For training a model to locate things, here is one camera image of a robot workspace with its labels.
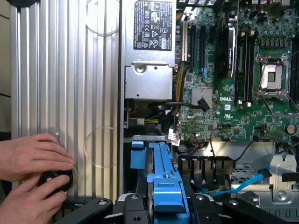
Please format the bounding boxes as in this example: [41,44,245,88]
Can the black round stand foot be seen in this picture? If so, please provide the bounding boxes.
[6,0,40,7]

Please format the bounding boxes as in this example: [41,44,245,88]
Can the black RAM slot bank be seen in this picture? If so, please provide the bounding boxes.
[289,42,299,105]
[235,31,256,107]

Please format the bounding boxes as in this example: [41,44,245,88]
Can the white barcode tag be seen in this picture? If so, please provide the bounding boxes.
[166,127,182,147]

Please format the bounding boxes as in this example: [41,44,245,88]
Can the beige expansion slot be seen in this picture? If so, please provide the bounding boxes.
[181,21,188,62]

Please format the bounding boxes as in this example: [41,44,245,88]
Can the grey power supply with label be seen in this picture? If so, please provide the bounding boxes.
[123,0,176,101]

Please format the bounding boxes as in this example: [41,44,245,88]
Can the CPU socket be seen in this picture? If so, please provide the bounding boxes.
[254,52,292,101]

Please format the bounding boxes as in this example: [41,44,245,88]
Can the hard drive in blue caddy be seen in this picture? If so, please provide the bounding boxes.
[121,134,180,196]

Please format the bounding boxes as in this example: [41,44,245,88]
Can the black graphics card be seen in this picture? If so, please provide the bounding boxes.
[214,14,240,80]

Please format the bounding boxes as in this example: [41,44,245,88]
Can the clear round disc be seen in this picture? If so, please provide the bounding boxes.
[85,0,121,37]
[83,126,118,169]

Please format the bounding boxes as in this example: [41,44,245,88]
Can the silver socket cover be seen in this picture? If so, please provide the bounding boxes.
[261,94,299,117]

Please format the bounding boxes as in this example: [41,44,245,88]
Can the open grey PC case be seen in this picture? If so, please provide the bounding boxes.
[118,0,299,224]

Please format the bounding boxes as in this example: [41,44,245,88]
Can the blue data wire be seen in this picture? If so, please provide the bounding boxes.
[207,165,273,198]

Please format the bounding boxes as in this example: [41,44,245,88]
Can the black wire with flat connector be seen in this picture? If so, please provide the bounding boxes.
[149,98,211,112]

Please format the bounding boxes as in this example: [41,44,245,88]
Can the silver finned heat sink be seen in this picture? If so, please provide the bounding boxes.
[191,87,214,109]

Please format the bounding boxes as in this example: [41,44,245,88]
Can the black plastic air duct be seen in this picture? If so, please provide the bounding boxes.
[178,155,236,187]

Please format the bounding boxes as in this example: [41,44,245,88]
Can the black expansion slot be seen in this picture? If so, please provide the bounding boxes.
[190,24,197,71]
[199,24,206,69]

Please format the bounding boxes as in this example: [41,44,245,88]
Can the person's right hand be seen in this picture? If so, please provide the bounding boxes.
[0,174,71,224]

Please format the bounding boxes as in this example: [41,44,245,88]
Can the thin black looped wire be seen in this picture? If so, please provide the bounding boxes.
[209,127,233,159]

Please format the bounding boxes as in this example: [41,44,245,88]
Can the yellow black wire bundle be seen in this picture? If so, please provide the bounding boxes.
[158,60,190,126]

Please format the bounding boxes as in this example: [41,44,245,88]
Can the green motherboard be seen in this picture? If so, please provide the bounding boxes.
[174,0,299,143]

